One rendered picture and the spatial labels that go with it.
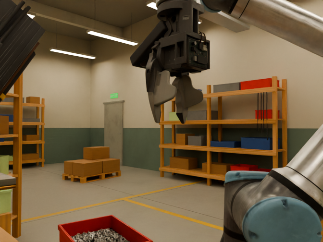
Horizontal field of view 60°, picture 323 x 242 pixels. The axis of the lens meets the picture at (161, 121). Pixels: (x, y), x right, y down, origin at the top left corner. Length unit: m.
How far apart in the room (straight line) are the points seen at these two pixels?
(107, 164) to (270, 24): 6.63
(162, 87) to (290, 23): 0.34
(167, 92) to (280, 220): 0.28
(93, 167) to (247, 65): 4.20
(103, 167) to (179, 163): 1.87
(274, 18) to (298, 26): 0.05
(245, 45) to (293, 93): 1.53
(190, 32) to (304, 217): 0.35
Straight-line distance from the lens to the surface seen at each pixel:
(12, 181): 0.91
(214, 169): 6.27
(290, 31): 0.71
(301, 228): 0.53
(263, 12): 0.70
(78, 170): 6.83
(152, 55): 0.51
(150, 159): 8.39
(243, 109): 6.44
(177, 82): 0.54
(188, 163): 6.72
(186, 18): 0.51
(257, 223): 0.51
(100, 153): 7.46
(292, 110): 6.00
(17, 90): 3.67
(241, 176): 0.65
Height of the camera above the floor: 1.27
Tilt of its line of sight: 1 degrees up
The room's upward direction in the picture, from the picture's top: straight up
